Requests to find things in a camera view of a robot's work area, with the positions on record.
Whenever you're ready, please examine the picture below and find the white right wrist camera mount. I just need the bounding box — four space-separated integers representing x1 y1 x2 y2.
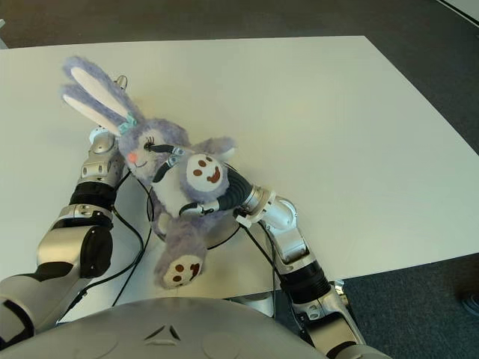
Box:
234 188 278 226

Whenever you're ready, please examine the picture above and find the white plate with black rim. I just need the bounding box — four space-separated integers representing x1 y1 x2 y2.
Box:
145 164 248 251

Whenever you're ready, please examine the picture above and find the grey robot torso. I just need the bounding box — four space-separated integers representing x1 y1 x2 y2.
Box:
0 297 323 359

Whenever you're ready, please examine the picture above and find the dark round floor object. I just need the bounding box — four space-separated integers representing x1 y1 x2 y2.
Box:
459 287 479 311

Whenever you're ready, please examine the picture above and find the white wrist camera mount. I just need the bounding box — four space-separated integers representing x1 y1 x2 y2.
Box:
234 188 278 226
88 126 112 141

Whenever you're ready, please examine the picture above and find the purple plush bunny doll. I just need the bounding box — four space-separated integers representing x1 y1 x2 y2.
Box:
61 55 239 291

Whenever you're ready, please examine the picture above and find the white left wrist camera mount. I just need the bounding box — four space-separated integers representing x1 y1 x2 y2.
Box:
88 126 112 141

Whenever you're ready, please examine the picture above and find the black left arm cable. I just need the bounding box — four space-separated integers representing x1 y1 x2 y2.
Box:
73 171 154 311

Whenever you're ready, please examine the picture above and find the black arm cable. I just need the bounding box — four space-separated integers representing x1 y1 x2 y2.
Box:
234 209 300 337
73 171 154 311

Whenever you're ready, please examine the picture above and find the white furniture edge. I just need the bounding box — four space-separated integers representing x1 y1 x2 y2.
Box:
436 0 479 24

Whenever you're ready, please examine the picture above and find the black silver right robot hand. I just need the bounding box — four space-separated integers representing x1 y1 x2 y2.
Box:
147 143 257 218

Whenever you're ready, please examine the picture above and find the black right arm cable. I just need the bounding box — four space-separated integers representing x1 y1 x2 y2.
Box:
234 209 300 337

